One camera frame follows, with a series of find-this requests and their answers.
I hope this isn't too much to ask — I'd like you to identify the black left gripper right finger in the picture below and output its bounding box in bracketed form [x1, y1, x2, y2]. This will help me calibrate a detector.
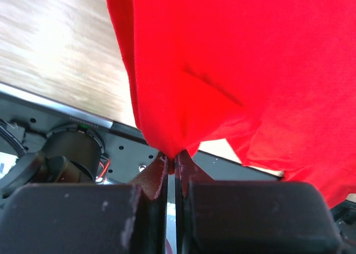
[174, 151, 343, 253]

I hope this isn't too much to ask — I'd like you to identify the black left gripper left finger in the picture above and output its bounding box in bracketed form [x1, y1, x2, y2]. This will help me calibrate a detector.
[1, 152, 169, 253]

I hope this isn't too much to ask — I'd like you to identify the red t shirt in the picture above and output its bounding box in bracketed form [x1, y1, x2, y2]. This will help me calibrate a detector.
[106, 0, 355, 207]

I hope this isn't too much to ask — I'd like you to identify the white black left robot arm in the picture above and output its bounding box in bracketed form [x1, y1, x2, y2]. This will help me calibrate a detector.
[1, 128, 343, 253]

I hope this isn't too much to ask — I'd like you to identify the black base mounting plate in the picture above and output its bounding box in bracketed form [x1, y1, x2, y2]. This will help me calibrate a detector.
[1, 82, 355, 238]

